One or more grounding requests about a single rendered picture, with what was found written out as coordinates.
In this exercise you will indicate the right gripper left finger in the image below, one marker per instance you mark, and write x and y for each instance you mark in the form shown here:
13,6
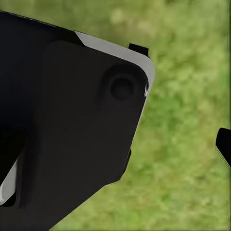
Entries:
11,144

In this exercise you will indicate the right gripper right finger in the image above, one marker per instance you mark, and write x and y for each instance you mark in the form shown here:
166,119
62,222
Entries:
223,142

